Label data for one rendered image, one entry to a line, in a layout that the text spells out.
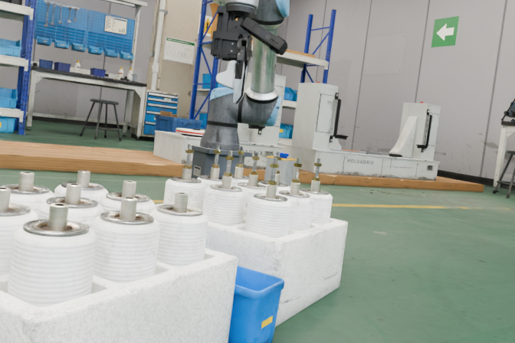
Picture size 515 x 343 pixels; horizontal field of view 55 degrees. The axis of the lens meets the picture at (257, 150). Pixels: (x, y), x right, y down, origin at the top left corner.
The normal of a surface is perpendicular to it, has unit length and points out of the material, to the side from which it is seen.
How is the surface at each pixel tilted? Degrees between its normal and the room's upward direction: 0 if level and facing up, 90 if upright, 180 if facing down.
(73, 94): 90
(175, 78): 90
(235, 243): 90
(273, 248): 90
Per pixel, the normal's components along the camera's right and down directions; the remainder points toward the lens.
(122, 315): 0.86, 0.13
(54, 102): 0.52, 0.11
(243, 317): -0.49, 0.02
